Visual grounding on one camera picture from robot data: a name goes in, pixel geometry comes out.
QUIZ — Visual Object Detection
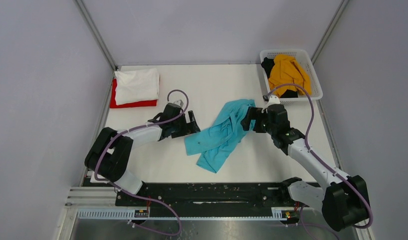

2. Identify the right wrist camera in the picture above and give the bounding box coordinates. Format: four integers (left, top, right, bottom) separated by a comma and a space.
262, 95, 281, 111

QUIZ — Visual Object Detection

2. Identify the aluminium frame rail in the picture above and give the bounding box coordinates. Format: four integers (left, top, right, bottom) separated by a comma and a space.
65, 186, 117, 207

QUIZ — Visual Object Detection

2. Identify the purple cable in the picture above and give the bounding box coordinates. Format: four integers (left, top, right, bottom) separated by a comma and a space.
94, 89, 190, 237
265, 83, 374, 240

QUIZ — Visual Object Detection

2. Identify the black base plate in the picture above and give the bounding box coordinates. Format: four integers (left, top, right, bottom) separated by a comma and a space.
115, 182, 301, 215

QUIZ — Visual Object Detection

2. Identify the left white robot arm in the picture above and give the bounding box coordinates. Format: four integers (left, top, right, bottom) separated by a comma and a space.
84, 103, 201, 206

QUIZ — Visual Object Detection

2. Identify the red folded t-shirt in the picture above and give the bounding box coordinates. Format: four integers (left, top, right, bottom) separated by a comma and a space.
109, 78, 158, 109

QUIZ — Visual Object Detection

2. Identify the black garment in basket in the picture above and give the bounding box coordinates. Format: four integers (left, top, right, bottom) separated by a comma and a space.
260, 57, 298, 98

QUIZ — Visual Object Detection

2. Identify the white folded t-shirt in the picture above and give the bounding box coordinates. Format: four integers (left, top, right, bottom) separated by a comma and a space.
115, 68, 160, 105

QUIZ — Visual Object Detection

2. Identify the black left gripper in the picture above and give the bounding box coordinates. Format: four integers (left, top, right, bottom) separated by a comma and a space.
171, 110, 199, 138

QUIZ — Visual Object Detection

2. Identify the white slotted cable duct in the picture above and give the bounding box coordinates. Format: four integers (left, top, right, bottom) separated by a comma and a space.
77, 207, 292, 221

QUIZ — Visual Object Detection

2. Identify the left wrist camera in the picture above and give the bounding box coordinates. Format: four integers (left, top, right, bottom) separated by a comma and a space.
173, 99, 184, 108

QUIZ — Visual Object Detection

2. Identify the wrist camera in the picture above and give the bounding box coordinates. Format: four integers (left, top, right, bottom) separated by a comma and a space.
262, 95, 281, 111
173, 99, 184, 108

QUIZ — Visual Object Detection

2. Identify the orange t-shirt in basket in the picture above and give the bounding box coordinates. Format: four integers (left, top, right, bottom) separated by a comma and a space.
268, 54, 312, 95

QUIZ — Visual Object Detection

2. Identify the turquoise t-shirt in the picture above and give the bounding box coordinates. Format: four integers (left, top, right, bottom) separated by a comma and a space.
184, 99, 255, 173

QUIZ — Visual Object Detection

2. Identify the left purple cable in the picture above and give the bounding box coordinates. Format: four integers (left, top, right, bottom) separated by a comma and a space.
94, 89, 190, 237

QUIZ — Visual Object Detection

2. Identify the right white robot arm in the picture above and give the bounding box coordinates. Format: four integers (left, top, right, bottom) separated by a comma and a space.
241, 104, 372, 232

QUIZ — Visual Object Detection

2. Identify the white plastic laundry basket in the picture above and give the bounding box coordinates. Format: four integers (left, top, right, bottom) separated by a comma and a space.
259, 48, 323, 104

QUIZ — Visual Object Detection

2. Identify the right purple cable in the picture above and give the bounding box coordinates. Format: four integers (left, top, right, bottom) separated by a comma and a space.
265, 83, 374, 240

